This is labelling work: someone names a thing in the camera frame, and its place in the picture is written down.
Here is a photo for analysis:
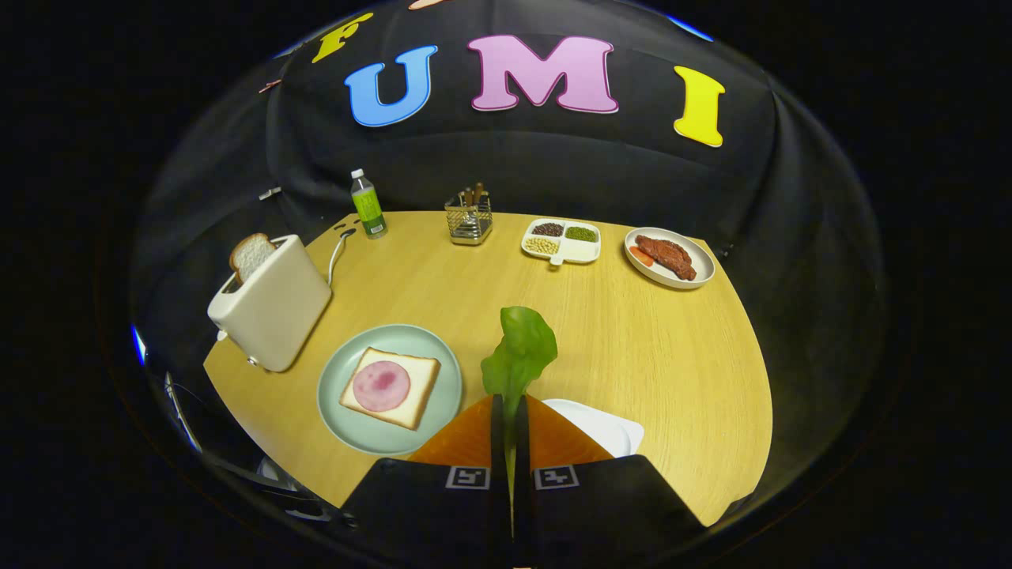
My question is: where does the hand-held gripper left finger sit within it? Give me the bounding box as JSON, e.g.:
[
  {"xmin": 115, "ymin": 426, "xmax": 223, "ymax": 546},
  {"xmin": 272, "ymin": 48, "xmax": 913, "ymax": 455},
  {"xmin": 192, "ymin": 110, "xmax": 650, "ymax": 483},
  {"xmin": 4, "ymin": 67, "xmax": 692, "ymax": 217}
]
[{"xmin": 338, "ymin": 394, "xmax": 513, "ymax": 566}]

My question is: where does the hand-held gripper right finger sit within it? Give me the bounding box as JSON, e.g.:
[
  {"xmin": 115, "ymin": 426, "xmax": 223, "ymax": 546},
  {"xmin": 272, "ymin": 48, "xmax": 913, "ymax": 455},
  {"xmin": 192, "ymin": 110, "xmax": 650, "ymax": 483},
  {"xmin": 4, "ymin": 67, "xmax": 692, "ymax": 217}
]
[{"xmin": 515, "ymin": 394, "xmax": 707, "ymax": 566}]

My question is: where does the green lettuce leaf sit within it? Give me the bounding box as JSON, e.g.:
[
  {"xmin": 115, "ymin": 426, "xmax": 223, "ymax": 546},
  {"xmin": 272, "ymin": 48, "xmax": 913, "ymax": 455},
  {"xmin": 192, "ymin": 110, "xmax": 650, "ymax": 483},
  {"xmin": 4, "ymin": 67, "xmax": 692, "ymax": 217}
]
[{"xmin": 481, "ymin": 307, "xmax": 558, "ymax": 538}]

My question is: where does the toast bread slice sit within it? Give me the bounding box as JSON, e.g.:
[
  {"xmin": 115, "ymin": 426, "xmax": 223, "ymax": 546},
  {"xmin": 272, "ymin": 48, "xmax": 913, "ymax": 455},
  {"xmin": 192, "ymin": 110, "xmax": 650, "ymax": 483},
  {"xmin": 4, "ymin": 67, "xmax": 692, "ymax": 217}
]
[{"xmin": 229, "ymin": 233, "xmax": 277, "ymax": 285}]

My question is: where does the white square plate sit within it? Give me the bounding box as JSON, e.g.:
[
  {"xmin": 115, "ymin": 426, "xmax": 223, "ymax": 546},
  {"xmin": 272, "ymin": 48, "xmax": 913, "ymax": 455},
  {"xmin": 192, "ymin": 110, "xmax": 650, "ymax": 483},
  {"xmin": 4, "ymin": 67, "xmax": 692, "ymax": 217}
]
[{"xmin": 542, "ymin": 398, "xmax": 645, "ymax": 459}]

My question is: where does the white bread slice with ham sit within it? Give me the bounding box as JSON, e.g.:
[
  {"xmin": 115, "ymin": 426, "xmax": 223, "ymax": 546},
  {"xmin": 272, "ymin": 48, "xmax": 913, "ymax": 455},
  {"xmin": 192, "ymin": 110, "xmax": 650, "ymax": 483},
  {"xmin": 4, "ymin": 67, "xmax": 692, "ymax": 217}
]
[{"xmin": 339, "ymin": 347, "xmax": 441, "ymax": 431}]

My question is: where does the light green round plate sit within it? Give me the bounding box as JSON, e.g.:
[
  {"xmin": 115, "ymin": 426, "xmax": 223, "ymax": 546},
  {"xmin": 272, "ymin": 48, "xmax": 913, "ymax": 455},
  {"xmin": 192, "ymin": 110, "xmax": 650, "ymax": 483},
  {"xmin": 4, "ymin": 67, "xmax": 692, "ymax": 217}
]
[{"xmin": 317, "ymin": 324, "xmax": 463, "ymax": 456}]

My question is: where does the pink ham slice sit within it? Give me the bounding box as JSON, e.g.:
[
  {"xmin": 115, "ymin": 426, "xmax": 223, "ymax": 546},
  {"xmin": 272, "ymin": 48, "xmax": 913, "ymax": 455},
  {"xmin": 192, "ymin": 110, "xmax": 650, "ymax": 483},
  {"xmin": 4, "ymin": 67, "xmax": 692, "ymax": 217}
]
[{"xmin": 353, "ymin": 361, "xmax": 412, "ymax": 413}]

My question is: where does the white divided dish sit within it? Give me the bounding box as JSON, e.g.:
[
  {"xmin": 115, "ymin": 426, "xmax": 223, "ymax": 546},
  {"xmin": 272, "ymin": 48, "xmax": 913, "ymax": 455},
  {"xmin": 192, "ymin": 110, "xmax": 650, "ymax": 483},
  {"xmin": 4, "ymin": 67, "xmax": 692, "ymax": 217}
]
[{"xmin": 520, "ymin": 218, "xmax": 602, "ymax": 266}]

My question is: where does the brown meat slice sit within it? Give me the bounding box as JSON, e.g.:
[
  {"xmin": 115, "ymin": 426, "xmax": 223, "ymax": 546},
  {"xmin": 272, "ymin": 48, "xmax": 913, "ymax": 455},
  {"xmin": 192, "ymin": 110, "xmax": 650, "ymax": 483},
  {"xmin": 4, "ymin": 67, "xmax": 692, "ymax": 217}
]
[{"xmin": 635, "ymin": 235, "xmax": 698, "ymax": 281}]

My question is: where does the white plate with meat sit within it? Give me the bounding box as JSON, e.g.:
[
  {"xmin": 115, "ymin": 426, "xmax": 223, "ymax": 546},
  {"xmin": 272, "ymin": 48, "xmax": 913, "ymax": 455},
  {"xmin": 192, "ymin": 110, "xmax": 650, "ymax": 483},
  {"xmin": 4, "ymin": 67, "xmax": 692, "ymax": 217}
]
[{"xmin": 624, "ymin": 227, "xmax": 716, "ymax": 290}]

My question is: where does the white toaster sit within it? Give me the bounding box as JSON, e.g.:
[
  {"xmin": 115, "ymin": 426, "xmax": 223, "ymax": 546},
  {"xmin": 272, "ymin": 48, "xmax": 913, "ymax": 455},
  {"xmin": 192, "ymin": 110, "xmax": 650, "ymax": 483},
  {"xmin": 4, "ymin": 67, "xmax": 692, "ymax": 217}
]
[{"xmin": 207, "ymin": 234, "xmax": 333, "ymax": 373}]

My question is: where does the green label water bottle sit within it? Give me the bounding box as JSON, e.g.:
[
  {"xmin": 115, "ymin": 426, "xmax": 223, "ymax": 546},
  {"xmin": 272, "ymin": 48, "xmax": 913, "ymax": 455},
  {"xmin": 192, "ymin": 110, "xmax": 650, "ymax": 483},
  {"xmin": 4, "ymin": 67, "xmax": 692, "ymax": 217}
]
[{"xmin": 351, "ymin": 168, "xmax": 388, "ymax": 239}]

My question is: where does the black backdrop cloth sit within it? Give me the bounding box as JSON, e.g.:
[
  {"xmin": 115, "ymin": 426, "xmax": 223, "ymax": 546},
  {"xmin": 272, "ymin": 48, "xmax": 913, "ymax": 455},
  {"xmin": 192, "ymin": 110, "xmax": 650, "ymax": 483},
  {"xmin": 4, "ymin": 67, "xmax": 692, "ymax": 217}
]
[{"xmin": 130, "ymin": 0, "xmax": 886, "ymax": 507}]

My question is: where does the wire utensil holder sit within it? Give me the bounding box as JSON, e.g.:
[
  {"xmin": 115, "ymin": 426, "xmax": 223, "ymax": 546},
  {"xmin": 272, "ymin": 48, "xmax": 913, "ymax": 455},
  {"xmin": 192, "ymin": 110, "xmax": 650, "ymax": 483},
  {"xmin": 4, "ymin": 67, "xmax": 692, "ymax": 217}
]
[{"xmin": 444, "ymin": 194, "xmax": 493, "ymax": 247}]

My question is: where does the white toaster cable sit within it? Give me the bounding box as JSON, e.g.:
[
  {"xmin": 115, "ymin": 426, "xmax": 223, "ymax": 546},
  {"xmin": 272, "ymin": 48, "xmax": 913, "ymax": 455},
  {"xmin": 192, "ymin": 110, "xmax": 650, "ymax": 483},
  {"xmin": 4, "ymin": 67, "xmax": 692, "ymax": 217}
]
[{"xmin": 327, "ymin": 228, "xmax": 358, "ymax": 285}]

